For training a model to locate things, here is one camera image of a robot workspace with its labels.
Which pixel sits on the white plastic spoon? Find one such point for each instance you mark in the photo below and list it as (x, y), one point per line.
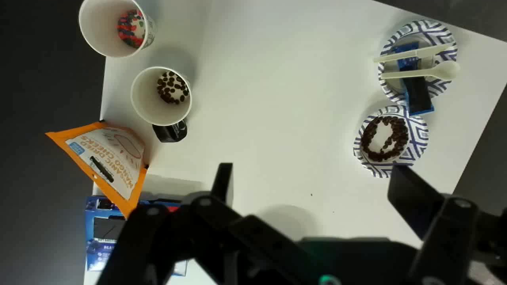
(422, 72)

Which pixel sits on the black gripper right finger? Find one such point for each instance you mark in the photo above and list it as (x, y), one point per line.
(422, 205)

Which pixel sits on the colourful candies in cup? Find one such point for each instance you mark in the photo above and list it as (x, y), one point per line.
(131, 25)

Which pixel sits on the paper cup with coffee beans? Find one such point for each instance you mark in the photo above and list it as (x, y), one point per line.
(145, 99)

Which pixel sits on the orange snack bag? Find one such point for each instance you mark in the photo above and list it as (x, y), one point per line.
(113, 158)

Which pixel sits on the white plastic fork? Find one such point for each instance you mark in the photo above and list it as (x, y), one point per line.
(413, 52)

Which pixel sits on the coffee beans in bowl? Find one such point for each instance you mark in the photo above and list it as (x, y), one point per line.
(399, 137)

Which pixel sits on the patterned paper plate with cutlery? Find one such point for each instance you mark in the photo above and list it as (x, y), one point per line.
(441, 36)

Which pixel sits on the small dark blue packet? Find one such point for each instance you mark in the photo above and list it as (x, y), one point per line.
(421, 96)

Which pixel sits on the patterned paper bowl with beans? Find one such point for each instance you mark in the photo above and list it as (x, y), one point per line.
(418, 139)

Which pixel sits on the coffee beans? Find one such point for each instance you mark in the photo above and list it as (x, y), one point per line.
(172, 87)
(399, 137)

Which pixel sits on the paper cup with colourful candies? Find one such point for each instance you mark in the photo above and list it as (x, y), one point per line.
(101, 25)

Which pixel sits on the blue cookie box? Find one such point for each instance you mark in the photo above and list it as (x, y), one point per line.
(98, 231)

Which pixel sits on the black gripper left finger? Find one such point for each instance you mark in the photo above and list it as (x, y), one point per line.
(248, 237)

